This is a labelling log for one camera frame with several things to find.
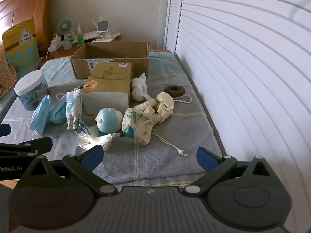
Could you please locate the brown scrunchie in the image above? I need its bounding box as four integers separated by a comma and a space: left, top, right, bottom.
164, 85, 185, 97

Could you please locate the narrow white louvered door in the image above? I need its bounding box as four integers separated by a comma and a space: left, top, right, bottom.
165, 0, 185, 54

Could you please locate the small white camera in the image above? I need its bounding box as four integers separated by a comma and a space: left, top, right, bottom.
97, 17, 108, 39

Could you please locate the brown wrapped tissue pack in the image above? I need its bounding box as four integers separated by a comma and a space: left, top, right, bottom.
82, 62, 134, 115

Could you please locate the plain cream drawstring bag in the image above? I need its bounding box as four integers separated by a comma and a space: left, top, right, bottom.
135, 92, 192, 125

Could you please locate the white cloth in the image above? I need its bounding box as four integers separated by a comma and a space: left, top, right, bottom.
131, 73, 148, 102

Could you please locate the clear jar with white lid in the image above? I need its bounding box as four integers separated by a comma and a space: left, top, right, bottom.
14, 70, 48, 111

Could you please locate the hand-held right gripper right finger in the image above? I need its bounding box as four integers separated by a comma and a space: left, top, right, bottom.
183, 148, 276, 196

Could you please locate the white power strip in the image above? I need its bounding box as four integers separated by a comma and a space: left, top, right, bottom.
50, 34, 65, 52

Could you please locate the wide white louvered door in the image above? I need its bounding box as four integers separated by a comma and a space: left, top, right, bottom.
175, 0, 311, 224

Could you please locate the brown cardboard box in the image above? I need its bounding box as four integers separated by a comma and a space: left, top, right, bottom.
70, 41, 150, 79

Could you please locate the small green desk fan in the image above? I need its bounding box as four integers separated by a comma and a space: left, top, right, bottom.
58, 18, 73, 40

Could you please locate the round blue plush toy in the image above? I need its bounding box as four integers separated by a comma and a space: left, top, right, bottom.
96, 108, 123, 134

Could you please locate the white router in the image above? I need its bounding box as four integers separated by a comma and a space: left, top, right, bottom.
77, 18, 121, 42

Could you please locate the white tassel with teal ornament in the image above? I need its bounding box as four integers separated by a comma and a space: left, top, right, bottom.
77, 120, 135, 150

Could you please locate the blue face mask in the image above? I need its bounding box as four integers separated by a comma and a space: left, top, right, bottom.
47, 95, 68, 124
30, 95, 52, 136

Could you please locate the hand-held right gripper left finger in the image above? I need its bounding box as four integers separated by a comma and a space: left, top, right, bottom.
24, 145, 117, 195

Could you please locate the orange dotted cloth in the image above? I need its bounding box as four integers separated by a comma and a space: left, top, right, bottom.
0, 47, 17, 96

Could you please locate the light blue floral sachet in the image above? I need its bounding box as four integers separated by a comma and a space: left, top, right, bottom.
66, 89, 83, 130

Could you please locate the wooden headboard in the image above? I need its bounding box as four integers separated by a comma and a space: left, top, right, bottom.
0, 0, 55, 56

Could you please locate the yellow and teal package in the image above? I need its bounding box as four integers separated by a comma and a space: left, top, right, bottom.
2, 18, 40, 68

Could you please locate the cream floral drawstring pouch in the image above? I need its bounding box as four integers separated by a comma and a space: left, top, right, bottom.
121, 108, 189, 157

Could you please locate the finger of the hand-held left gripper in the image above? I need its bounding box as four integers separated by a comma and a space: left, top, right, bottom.
0, 136, 53, 156
0, 124, 12, 137

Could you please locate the wooden nightstand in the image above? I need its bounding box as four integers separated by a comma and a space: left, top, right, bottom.
39, 35, 122, 66

